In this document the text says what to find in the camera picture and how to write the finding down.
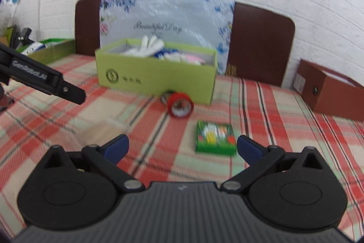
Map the green small carton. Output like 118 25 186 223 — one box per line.
195 120 237 156

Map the black tape roll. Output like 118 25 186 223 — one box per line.
160 90 174 105

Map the red tape roll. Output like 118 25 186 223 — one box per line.
167 92 194 118

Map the white pink glove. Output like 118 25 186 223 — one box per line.
122 35 164 57
160 52 205 65

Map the blue small packet box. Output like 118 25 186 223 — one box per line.
154 48 179 59

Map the green side box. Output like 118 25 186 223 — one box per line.
16 38 76 65

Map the red plaid bed sheet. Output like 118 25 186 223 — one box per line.
1 55 363 240

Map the green cardboard storage box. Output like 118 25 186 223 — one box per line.
95 39 217 105

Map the brown cardboard box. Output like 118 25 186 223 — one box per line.
293 60 364 121

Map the dark brown wooden headboard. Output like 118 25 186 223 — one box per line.
75 0 296 86

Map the floral plastic pillow bag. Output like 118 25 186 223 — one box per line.
99 0 235 74

